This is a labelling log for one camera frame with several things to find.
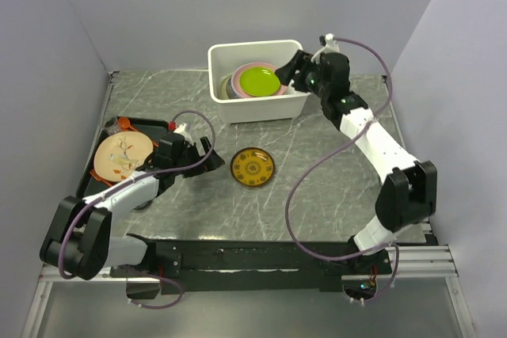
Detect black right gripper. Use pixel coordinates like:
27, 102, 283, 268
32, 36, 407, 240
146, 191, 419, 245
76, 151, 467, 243
274, 50, 330, 100

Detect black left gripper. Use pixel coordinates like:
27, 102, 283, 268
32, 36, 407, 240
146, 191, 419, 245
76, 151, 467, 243
173, 136, 224, 177

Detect green plate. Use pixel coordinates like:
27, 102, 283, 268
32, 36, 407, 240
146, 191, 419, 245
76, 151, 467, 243
238, 65, 281, 97

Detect yellow brown patterned plate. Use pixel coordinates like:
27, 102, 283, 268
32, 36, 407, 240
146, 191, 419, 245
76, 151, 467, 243
230, 147, 276, 188

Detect dark plate with deer motif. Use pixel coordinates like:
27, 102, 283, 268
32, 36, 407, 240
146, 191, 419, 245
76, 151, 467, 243
226, 77, 236, 100

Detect pink plate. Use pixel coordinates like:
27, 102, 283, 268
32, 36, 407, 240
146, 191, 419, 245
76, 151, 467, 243
231, 63, 287, 98

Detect cream plate with branch motif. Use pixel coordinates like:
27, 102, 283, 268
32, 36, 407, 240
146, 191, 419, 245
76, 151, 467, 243
219, 76, 231, 100

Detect blue plate with bamboo mat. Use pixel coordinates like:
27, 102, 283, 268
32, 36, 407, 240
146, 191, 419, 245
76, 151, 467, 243
227, 86, 242, 99

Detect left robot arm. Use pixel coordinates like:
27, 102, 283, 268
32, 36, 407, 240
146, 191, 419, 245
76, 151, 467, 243
39, 132, 225, 280

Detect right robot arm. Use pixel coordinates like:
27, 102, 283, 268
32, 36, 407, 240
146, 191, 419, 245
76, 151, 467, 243
275, 50, 437, 273

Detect white plastic bin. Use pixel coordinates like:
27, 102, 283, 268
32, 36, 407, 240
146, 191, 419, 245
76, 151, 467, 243
208, 40, 309, 123

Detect black plastic tray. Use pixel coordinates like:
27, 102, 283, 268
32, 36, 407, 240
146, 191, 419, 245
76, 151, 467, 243
75, 118, 169, 199

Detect orange measuring scoop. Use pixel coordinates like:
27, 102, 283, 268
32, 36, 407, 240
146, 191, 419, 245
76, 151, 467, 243
117, 117, 138, 131

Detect beige plate with bird motif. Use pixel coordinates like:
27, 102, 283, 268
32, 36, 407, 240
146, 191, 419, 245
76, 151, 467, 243
93, 131, 154, 183

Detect clear glass cup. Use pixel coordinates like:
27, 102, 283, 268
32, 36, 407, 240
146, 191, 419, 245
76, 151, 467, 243
103, 117, 122, 135

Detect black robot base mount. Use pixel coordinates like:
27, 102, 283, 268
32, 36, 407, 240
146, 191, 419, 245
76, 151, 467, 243
111, 239, 392, 292

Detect aluminium frame rail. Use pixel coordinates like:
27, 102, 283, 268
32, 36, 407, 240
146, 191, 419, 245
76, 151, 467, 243
379, 74, 460, 279

